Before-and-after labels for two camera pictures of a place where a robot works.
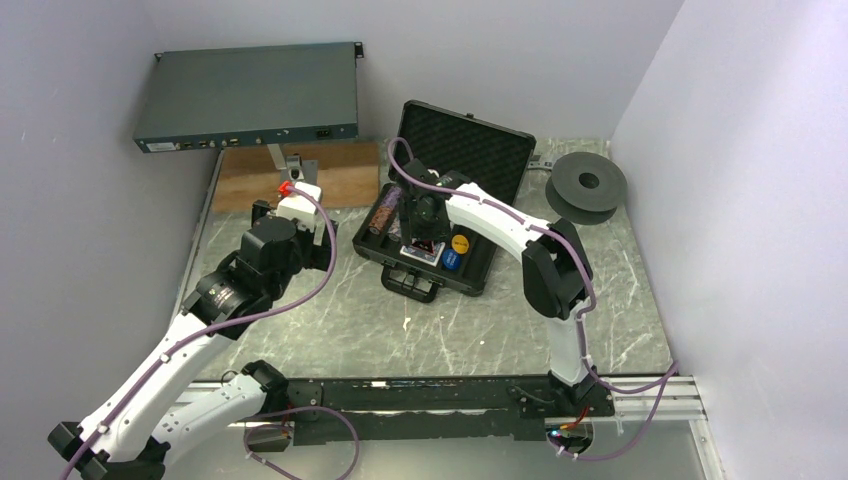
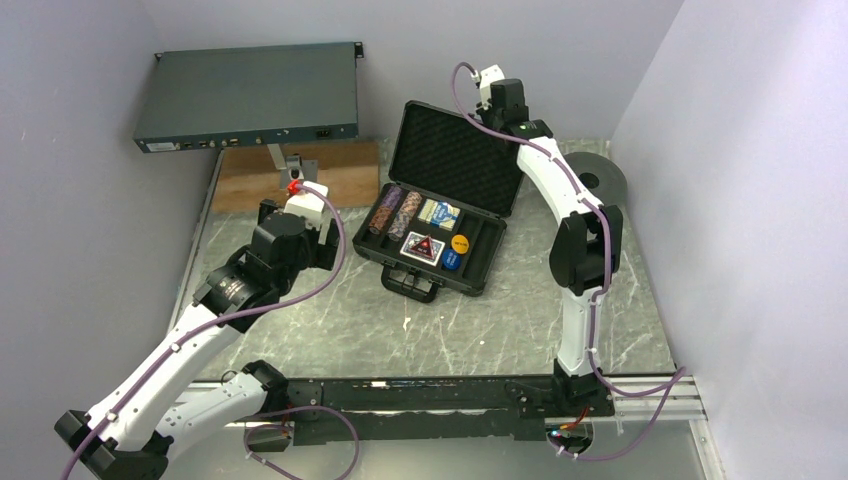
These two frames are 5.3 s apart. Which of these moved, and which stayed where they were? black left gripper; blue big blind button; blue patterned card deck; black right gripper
Moved: black right gripper
Stayed: black left gripper; blue big blind button; blue patterned card deck
